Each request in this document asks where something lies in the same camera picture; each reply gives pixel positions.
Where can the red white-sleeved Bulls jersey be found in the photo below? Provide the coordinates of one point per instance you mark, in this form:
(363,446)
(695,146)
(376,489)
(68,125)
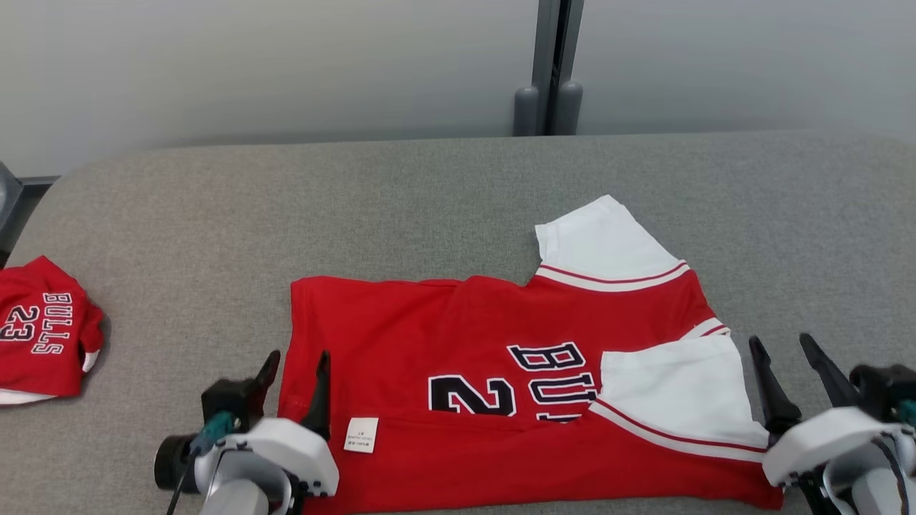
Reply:
(429,322)

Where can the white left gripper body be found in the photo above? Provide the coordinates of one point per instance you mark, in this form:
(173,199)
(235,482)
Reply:
(300,450)

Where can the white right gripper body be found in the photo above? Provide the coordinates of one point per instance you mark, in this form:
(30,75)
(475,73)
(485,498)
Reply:
(823,436)

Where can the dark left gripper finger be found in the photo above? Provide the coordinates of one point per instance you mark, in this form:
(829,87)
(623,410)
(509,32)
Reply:
(320,400)
(268,372)

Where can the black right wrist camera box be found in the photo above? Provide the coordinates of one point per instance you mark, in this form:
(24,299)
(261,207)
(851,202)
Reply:
(884,390)

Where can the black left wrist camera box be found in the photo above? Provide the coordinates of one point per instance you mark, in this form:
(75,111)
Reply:
(229,400)

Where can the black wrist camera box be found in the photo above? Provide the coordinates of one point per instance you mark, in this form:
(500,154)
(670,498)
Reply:
(884,390)
(229,400)

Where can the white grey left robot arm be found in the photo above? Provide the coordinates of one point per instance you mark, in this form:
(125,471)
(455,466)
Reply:
(243,486)

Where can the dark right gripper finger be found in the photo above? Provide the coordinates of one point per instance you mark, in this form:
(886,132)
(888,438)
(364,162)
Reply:
(774,400)
(830,372)

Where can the grey metal partition post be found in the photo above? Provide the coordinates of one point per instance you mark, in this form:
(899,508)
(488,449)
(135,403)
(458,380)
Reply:
(547,57)

